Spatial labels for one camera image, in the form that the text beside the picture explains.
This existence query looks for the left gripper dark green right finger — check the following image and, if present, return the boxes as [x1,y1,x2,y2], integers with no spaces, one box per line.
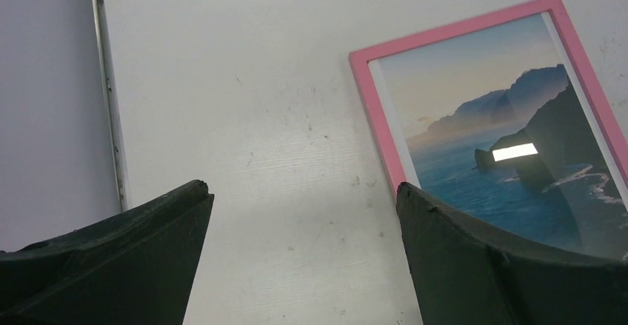
[396,182,627,324]

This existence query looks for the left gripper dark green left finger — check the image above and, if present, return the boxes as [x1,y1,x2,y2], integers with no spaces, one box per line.
[1,180,214,324]

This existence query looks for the white photo paper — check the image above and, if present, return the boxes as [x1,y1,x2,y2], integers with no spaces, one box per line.
[368,13,627,261]

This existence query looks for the light wooden picture frame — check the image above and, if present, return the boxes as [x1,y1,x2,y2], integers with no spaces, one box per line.
[349,0,627,192]

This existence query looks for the metal table edge rail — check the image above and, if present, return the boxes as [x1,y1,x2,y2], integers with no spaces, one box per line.
[91,0,136,212]

